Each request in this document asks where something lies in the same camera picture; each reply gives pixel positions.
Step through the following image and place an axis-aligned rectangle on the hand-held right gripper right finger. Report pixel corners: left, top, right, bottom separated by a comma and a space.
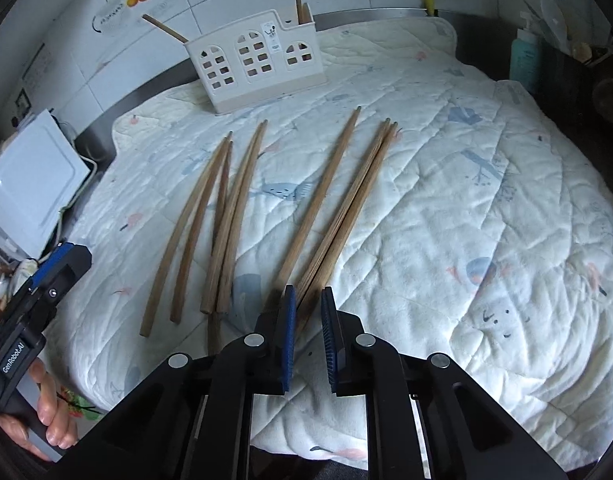
321, 286, 571, 480

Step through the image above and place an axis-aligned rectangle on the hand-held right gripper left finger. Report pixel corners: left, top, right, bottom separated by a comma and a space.
46, 285, 298, 480

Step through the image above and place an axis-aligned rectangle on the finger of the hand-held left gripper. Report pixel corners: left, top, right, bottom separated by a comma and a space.
34, 242, 94, 307

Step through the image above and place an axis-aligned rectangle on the row of wooden chopsticks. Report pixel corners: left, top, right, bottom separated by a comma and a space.
140, 106, 404, 356

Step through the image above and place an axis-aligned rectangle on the white plastic utensil holder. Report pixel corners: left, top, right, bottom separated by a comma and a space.
183, 4, 329, 115

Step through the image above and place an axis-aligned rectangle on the person's left hand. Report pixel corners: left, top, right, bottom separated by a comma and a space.
0, 360, 80, 462

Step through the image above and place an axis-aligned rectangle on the white appliance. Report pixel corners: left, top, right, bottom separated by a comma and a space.
0, 109, 92, 261

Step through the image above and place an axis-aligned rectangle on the white printed quilt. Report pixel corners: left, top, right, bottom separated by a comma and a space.
44, 15, 613, 471

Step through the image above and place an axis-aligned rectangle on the brown wooden chopstick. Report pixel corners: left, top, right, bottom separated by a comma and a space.
142, 14, 190, 45

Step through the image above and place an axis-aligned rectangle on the black stove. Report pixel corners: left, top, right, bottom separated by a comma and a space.
506, 35, 613, 161

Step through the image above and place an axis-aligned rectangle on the teal bottle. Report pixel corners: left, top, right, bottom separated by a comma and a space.
509, 12, 545, 83

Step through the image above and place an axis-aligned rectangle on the brown round object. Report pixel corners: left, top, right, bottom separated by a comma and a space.
593, 79, 613, 125

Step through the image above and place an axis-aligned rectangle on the white plastic spoon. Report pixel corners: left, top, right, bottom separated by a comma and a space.
540, 0, 571, 42

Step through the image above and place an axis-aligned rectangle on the white cable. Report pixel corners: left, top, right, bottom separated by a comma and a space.
56, 152, 100, 216

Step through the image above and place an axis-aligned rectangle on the black wall socket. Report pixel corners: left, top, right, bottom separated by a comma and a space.
11, 89, 30, 128

